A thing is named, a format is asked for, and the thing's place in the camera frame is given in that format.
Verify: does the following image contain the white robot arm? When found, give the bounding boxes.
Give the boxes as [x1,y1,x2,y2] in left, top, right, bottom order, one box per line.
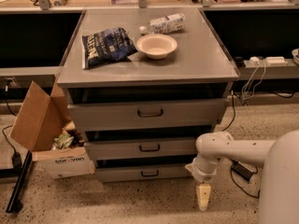
[185,130,299,224]

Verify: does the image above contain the black table foot left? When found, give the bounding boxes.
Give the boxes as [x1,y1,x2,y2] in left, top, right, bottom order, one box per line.
[6,151,32,213]

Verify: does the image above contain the cardboard box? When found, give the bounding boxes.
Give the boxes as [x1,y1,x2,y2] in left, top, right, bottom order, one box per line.
[10,79,95,179]

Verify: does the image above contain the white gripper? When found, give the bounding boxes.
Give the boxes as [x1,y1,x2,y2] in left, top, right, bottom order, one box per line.
[185,157,219,211]

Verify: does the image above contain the blue chip bag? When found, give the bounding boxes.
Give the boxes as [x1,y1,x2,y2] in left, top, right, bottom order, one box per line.
[81,27,137,70]

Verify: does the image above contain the black power adapter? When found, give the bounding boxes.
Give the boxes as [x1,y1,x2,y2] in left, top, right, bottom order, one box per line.
[11,152,22,169]
[232,162,254,181]

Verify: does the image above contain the black power adapter right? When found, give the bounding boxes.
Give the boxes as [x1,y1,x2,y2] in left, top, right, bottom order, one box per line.
[232,162,254,181]

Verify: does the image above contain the grey drawer cabinet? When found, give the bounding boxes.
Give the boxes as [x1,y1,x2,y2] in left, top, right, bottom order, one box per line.
[58,7,238,171]

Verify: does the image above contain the grey middle drawer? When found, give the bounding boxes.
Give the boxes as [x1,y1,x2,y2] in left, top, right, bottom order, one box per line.
[85,137,198,161]

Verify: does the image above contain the grey drawer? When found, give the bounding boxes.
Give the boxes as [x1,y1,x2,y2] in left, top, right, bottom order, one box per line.
[68,98,227,131]
[95,163,191,183]
[85,137,198,161]

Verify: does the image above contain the white paper bowl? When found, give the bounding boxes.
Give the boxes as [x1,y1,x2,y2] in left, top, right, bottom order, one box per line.
[136,34,178,60]

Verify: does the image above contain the white power strip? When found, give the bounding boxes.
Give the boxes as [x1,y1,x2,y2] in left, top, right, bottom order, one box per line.
[245,57,288,67]

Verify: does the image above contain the green snack packet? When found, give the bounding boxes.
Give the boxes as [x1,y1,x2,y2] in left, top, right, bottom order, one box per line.
[52,133,74,149]

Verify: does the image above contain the plastic water bottle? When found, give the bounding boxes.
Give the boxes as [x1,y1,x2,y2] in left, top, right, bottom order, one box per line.
[139,13,185,35]

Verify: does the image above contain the grey bottom drawer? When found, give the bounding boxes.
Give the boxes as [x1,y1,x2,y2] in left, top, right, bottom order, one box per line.
[95,163,191,183]

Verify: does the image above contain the grey top drawer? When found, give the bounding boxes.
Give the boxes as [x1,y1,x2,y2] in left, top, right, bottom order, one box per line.
[68,98,227,131]

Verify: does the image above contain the white charger cables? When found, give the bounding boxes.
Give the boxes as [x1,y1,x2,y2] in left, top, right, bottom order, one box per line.
[240,62,267,105]

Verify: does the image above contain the black cable right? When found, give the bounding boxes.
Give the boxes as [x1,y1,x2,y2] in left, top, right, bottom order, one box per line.
[221,91,261,200]

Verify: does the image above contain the black power adapter left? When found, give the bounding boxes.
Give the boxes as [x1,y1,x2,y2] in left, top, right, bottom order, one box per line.
[11,152,22,169]

